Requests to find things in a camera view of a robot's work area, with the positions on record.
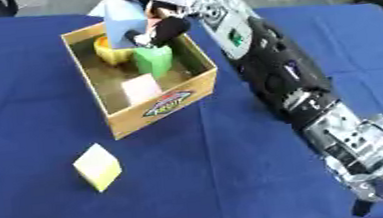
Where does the pink block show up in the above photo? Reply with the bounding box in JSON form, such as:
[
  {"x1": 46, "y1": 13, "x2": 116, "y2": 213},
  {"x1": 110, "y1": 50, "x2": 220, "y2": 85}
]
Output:
[{"x1": 118, "y1": 72, "x2": 167, "y2": 108}]

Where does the tan cardboard box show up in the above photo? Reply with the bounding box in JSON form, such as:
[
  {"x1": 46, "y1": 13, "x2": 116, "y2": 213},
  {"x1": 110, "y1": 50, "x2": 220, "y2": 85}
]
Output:
[{"x1": 58, "y1": 10, "x2": 226, "y2": 146}]

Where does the black chair leg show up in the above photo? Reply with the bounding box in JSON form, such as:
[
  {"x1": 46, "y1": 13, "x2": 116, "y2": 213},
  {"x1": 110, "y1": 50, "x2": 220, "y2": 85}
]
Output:
[{"x1": 0, "y1": 0, "x2": 21, "y2": 19}]

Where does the yellow block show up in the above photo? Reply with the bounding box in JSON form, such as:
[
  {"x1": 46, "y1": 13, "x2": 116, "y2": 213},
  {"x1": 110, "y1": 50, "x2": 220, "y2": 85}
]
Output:
[{"x1": 68, "y1": 140, "x2": 126, "y2": 197}]

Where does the yellow toy fruit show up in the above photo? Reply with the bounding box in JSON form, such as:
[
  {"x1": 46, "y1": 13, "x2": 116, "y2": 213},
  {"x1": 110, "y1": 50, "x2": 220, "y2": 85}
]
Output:
[{"x1": 91, "y1": 32, "x2": 138, "y2": 69}]

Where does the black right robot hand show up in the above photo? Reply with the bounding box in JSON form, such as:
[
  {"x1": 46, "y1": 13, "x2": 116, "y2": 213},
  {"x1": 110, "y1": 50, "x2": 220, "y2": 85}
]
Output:
[{"x1": 119, "y1": 0, "x2": 220, "y2": 52}]

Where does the light blue block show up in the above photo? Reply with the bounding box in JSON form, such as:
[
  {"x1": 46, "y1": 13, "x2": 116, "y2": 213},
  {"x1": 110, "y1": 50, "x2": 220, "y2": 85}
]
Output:
[{"x1": 84, "y1": 0, "x2": 156, "y2": 53}]

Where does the green block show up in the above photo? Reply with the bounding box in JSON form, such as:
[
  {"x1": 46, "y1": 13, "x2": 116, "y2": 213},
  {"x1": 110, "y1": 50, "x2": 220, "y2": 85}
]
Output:
[{"x1": 130, "y1": 42, "x2": 178, "y2": 81}]

